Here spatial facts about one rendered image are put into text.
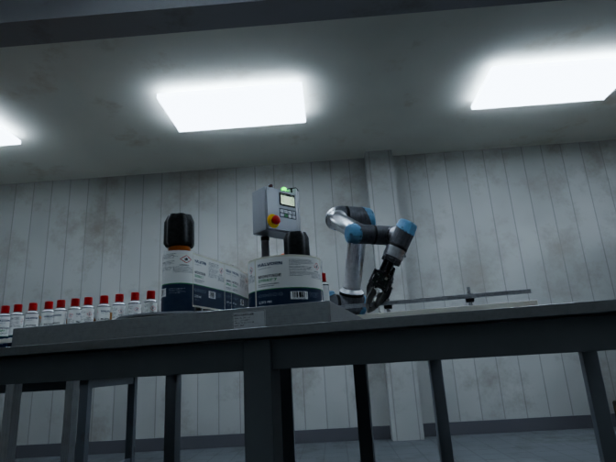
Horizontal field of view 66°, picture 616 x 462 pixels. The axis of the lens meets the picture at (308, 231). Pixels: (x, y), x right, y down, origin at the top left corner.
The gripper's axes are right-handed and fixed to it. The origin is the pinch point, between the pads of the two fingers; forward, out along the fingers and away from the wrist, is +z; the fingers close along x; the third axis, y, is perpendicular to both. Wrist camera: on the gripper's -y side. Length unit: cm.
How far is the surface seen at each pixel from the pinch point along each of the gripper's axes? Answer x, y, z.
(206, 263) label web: -39, 54, 10
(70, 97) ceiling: -320, -119, -57
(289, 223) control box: -47, -8, -18
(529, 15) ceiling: -5, -136, -238
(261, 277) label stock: -19, 63, 6
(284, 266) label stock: -14, 63, 1
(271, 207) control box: -54, -1, -21
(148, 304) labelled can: -82, 2, 37
